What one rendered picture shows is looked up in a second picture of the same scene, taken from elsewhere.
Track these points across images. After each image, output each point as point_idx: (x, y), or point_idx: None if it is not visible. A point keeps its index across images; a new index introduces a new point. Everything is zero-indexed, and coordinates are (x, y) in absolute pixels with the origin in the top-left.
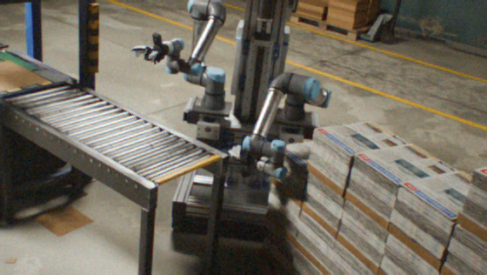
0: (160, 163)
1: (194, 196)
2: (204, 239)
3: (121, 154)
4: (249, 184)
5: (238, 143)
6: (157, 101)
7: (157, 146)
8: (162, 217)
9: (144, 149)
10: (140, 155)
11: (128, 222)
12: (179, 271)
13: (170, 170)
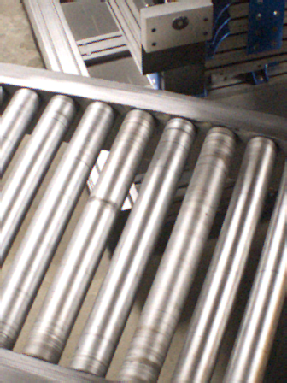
0: (216, 295)
1: (139, 167)
2: (202, 258)
3: (56, 314)
4: (238, 75)
5: (241, 14)
6: None
7: (126, 192)
8: (65, 235)
9: (102, 235)
10: (120, 285)
11: (1, 285)
12: (210, 382)
13: (271, 315)
